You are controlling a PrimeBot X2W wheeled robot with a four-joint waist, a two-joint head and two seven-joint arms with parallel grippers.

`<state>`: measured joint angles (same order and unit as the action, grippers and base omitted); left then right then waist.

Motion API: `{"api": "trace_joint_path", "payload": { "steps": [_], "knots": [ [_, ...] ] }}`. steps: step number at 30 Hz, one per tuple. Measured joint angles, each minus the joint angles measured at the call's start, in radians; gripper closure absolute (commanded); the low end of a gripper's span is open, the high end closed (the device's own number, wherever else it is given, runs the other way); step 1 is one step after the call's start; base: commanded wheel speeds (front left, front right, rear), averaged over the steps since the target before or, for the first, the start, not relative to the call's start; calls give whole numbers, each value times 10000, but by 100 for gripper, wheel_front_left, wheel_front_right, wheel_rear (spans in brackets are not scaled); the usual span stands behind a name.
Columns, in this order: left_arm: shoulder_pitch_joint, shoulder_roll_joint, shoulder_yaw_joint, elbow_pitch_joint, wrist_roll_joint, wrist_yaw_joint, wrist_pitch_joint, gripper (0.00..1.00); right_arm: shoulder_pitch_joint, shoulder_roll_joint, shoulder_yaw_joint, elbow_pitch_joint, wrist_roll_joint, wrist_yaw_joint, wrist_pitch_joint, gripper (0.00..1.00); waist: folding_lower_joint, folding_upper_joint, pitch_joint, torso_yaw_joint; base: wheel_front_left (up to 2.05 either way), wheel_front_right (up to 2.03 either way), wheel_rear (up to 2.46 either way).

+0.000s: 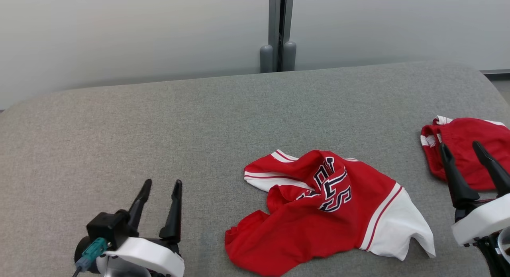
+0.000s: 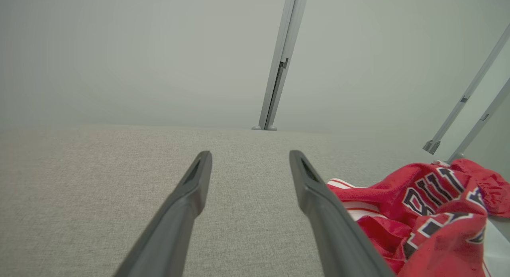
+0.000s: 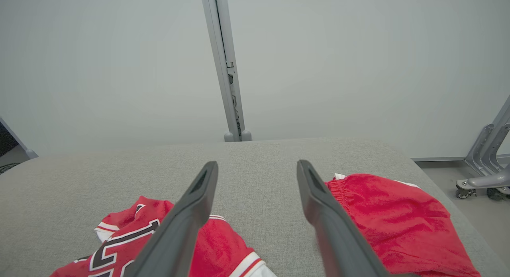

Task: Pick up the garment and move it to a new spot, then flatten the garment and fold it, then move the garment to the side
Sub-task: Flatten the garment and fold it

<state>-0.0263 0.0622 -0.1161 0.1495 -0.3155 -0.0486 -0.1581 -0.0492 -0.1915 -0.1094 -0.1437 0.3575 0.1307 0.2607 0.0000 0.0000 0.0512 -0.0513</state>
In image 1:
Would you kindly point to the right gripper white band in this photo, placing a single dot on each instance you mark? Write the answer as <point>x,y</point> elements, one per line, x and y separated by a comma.
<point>484,219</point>

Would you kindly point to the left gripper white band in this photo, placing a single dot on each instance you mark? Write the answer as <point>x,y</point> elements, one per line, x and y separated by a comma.
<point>155,257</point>

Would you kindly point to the red shorts with white trim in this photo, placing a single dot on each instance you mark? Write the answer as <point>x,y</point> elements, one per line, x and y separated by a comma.
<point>474,133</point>

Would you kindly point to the red jersey with white sleeves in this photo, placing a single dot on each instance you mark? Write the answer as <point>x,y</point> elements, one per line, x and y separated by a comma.
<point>303,229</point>

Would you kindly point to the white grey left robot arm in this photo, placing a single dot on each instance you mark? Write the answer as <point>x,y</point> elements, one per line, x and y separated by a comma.
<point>119,269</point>

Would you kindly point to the grey fabric sofa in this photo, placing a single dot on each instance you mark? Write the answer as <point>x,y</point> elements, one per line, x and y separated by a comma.
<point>159,149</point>

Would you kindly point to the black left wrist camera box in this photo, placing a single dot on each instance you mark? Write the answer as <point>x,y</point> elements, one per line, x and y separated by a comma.
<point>109,227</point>

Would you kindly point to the teal left camera connector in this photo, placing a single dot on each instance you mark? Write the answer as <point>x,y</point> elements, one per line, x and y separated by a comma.
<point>92,251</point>

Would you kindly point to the grey partition post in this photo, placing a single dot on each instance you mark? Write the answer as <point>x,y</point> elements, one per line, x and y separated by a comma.
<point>275,30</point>

